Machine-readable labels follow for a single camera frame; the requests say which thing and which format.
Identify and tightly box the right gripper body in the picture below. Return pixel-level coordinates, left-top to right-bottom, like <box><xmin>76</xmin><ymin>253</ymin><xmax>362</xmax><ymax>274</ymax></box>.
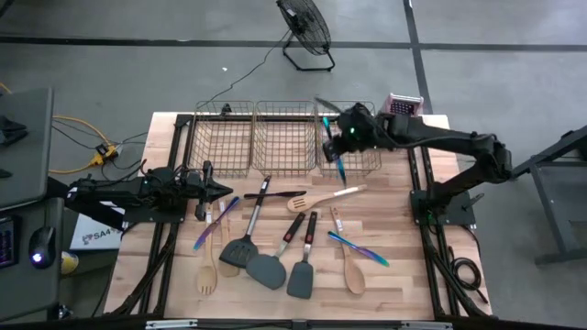
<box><xmin>314</xmin><ymin>96</ymin><xmax>385</xmax><ymax>155</ymax></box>

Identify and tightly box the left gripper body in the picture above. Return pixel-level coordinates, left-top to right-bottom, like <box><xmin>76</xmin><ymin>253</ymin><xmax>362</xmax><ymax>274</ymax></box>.
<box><xmin>176</xmin><ymin>159</ymin><xmax>216</xmax><ymax>222</ymax></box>

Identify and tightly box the slotted wooden spatula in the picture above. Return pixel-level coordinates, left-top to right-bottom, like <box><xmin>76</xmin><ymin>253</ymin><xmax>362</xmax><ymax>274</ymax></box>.
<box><xmin>286</xmin><ymin>183</ymin><xmax>368</xmax><ymax>214</ymax></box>

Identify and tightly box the slotted black steel-handled spatula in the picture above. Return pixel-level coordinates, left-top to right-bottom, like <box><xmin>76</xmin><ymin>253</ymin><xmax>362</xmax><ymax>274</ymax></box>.
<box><xmin>218</xmin><ymin>175</ymin><xmax>272</xmax><ymax>270</ymax></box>

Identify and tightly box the plain wooden spatula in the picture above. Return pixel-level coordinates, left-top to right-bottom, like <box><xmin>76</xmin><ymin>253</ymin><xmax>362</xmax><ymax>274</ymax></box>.
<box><xmin>216</xmin><ymin>199</ymin><xmax>241</xmax><ymax>279</ymax></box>

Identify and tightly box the wooden fork spoon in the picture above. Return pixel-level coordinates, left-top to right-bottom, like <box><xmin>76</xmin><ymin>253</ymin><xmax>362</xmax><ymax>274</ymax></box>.
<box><xmin>196</xmin><ymin>203</ymin><xmax>218</xmax><ymax>296</ymax></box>

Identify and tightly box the rounded grey spatula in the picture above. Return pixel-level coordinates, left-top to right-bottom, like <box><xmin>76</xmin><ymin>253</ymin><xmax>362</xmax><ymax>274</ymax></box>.
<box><xmin>245</xmin><ymin>211</ymin><xmax>307</xmax><ymax>292</ymax></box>

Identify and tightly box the rectangular grey spatula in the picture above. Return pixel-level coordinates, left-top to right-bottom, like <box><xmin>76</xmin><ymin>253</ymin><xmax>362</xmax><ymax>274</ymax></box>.
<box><xmin>286</xmin><ymin>210</ymin><xmax>318</xmax><ymax>301</ymax></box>

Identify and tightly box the black desk support bar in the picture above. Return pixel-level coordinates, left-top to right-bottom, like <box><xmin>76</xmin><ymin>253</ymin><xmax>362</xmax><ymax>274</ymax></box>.
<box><xmin>45</xmin><ymin>176</ymin><xmax>132</xmax><ymax>233</ymax></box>

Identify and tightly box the yellow power adapter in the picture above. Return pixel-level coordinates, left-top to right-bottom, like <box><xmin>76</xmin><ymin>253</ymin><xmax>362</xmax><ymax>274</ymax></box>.
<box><xmin>89</xmin><ymin>142</ymin><xmax>121</xmax><ymax>168</ymax></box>

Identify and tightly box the white printed cardboard box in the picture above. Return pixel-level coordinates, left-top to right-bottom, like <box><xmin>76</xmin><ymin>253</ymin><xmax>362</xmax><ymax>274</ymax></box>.
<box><xmin>69</xmin><ymin>213</ymin><xmax>124</xmax><ymax>252</ymax></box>

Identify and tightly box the black floor fan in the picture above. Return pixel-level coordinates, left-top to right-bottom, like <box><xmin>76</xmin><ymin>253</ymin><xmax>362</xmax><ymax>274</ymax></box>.
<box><xmin>276</xmin><ymin>0</ymin><xmax>337</xmax><ymax>73</ymax></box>

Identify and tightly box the black clamp lever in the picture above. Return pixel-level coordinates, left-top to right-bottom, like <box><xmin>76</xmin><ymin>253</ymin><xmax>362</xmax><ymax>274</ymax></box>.
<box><xmin>461</xmin><ymin>192</ymin><xmax>485</xmax><ymax>212</ymax></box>

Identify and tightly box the yellow cup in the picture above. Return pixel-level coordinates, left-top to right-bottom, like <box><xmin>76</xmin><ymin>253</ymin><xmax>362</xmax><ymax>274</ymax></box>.
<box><xmin>60</xmin><ymin>250</ymin><xmax>80</xmax><ymax>276</ymax></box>

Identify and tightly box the black computer mouse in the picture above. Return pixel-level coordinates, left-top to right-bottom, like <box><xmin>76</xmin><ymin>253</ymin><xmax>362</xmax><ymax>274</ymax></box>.
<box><xmin>28</xmin><ymin>225</ymin><xmax>58</xmax><ymax>270</ymax></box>

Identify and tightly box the grey desk top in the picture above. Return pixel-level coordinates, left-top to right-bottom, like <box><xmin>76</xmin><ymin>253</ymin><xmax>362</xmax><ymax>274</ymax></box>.
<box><xmin>0</xmin><ymin>86</ymin><xmax>55</xmax><ymax>213</ymax></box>

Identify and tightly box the black rig crossbar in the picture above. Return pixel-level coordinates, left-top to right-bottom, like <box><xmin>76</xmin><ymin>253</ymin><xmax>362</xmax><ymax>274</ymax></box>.
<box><xmin>0</xmin><ymin>314</ymin><xmax>587</xmax><ymax>330</ymax></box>

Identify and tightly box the black object on desk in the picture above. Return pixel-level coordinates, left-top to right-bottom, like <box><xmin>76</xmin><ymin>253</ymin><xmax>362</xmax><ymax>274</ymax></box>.
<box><xmin>0</xmin><ymin>114</ymin><xmax>29</xmax><ymax>148</ymax></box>

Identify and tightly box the backlit keyboard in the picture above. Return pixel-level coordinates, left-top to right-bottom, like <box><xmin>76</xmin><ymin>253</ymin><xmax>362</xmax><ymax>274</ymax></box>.
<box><xmin>0</xmin><ymin>214</ymin><xmax>20</xmax><ymax>270</ymax></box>

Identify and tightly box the grey desk with keyboard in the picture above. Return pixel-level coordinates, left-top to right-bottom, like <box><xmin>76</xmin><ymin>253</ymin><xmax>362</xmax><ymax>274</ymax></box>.
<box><xmin>0</xmin><ymin>196</ymin><xmax>65</xmax><ymax>325</ymax></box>

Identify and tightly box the copper wire basket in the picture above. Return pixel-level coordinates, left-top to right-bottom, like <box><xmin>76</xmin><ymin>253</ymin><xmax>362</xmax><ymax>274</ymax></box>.
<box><xmin>315</xmin><ymin>100</ymin><xmax>382</xmax><ymax>179</ymax></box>
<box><xmin>186</xmin><ymin>100</ymin><xmax>256</xmax><ymax>179</ymax></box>
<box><xmin>250</xmin><ymin>100</ymin><xmax>320</xmax><ymax>179</ymax></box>

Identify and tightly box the pink handled box grater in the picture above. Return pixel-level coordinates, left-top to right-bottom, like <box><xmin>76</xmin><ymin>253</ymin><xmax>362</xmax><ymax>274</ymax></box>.
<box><xmin>382</xmin><ymin>93</ymin><xmax>426</xmax><ymax>118</ymax></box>

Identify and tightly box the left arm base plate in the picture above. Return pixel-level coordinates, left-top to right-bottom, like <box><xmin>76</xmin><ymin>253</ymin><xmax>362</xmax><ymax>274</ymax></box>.
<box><xmin>122</xmin><ymin>188</ymin><xmax>189</xmax><ymax>225</ymax></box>

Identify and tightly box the black fan power cable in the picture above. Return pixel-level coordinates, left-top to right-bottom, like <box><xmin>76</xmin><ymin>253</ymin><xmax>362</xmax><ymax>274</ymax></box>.
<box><xmin>196</xmin><ymin>29</ymin><xmax>293</xmax><ymax>111</ymax></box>

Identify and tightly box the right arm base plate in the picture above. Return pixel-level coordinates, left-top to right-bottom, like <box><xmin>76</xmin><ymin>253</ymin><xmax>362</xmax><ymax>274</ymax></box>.
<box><xmin>409</xmin><ymin>188</ymin><xmax>478</xmax><ymax>226</ymax></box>

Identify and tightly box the silver bracket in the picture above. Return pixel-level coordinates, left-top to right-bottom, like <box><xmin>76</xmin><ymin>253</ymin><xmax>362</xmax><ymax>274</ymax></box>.
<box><xmin>145</xmin><ymin>319</ymin><xmax>199</xmax><ymax>330</ymax></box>
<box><xmin>400</xmin><ymin>320</ymin><xmax>454</xmax><ymax>330</ymax></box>

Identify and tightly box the black floor cable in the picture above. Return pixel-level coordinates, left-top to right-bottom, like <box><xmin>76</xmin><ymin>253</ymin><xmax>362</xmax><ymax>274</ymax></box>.
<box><xmin>50</xmin><ymin>123</ymin><xmax>149</xmax><ymax>184</ymax></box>

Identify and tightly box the yellow extension cable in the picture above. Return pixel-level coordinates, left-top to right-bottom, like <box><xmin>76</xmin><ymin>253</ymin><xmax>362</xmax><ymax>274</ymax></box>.
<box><xmin>0</xmin><ymin>81</ymin><xmax>114</xmax><ymax>176</ymax></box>

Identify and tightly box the coiled black cable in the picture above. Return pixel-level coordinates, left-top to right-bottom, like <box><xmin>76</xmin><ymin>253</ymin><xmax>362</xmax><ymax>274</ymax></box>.
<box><xmin>447</xmin><ymin>245</ymin><xmax>490</xmax><ymax>306</ymax></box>

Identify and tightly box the black desk leg frame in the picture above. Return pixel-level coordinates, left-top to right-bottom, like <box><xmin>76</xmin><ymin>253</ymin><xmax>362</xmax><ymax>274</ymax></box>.
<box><xmin>503</xmin><ymin>123</ymin><xmax>587</xmax><ymax>267</ymax></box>

